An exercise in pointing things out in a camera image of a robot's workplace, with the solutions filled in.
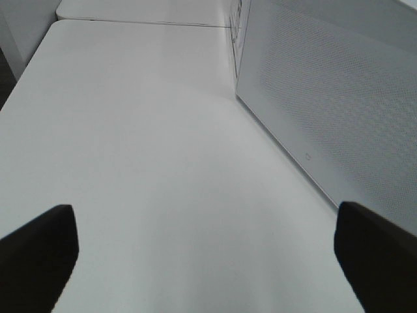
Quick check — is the white cabinet panel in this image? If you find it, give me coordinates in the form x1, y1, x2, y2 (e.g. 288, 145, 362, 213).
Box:
1, 0, 61, 80

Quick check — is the white microwave oven body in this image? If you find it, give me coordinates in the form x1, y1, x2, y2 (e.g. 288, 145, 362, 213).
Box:
229, 0, 252, 83

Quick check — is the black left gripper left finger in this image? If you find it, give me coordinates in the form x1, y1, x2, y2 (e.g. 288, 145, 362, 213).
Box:
1, 205, 79, 312

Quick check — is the white microwave door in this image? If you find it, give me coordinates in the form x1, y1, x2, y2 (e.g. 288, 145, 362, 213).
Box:
236, 1, 416, 233

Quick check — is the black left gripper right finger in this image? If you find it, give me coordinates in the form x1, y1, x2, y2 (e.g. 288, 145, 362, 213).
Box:
334, 201, 416, 312

